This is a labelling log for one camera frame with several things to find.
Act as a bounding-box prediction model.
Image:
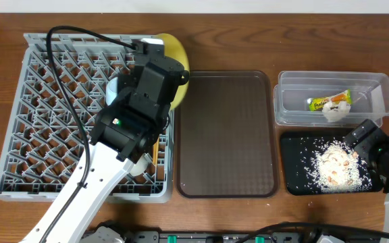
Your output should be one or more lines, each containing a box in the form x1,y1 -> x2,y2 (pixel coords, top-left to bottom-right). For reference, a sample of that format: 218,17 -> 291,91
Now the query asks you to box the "yellow plate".
155,33 -> 190,110

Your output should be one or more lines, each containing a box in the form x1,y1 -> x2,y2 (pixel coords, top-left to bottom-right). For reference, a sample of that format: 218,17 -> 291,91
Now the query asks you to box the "black plastic tray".
280,128 -> 382,196

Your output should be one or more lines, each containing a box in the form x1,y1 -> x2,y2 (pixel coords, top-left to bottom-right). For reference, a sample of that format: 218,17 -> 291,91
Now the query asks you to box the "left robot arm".
23,34 -> 189,242

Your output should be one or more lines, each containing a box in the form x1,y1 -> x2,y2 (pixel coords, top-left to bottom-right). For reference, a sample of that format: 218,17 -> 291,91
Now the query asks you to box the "white paper tissue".
322,101 -> 351,123

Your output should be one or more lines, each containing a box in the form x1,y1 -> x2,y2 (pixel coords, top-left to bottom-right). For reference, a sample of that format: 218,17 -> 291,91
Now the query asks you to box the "dark brown serving tray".
175,71 -> 280,199

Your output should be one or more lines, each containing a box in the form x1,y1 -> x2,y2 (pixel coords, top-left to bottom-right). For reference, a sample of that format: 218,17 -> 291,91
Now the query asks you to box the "grey plastic dishwasher rack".
0,33 -> 174,203

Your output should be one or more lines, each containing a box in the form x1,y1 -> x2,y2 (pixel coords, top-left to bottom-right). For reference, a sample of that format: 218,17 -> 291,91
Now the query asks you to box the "light blue bowl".
105,77 -> 118,106

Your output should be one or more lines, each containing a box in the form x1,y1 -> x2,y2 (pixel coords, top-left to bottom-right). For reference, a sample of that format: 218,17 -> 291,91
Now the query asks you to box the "wooden chopstick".
152,140 -> 159,167

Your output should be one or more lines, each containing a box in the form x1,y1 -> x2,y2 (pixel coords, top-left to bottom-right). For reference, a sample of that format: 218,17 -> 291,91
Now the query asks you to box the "cream white cup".
130,153 -> 150,177

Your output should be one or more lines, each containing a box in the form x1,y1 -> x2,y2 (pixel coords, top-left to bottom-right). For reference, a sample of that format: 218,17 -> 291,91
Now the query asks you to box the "pile of rice and nuts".
300,136 -> 373,194

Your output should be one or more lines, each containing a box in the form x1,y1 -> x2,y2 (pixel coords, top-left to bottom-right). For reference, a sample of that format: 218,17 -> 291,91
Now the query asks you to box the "yellow green snack wrapper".
307,89 -> 353,111

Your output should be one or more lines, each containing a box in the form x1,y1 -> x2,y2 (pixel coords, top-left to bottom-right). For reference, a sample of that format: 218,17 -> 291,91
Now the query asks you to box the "clear plastic bin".
274,71 -> 389,128

